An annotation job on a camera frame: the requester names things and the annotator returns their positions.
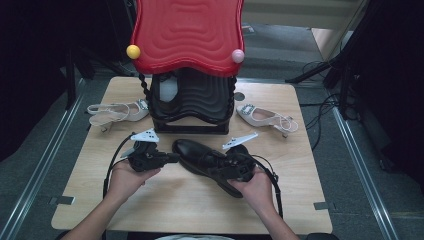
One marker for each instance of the pink ball knob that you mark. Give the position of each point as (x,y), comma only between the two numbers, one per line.
(238,56)

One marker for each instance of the metal floor rail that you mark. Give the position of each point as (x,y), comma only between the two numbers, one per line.
(361,180)
(43,166)

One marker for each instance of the grey round table sticker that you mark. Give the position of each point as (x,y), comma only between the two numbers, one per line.
(239,96)

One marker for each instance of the red-topped black shoe rack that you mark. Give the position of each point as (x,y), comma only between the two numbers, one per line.
(188,36)

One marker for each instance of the white slingback heel shoe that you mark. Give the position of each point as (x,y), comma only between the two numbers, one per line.
(256,118)
(133,113)

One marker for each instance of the black metal stand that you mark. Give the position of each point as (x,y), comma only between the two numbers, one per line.
(343,53)

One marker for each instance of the yellow ball knob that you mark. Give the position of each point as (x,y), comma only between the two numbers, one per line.
(133,52)

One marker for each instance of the person's right hand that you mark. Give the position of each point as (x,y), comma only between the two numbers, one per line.
(258,191)

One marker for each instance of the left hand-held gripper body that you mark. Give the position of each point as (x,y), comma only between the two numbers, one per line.
(146,158)

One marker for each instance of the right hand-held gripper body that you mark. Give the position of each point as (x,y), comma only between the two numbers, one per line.
(241,166)

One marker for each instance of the person's left hand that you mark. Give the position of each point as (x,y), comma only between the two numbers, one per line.
(125,181)

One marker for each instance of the person's white clothing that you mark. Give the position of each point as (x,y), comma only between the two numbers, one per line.
(190,237)

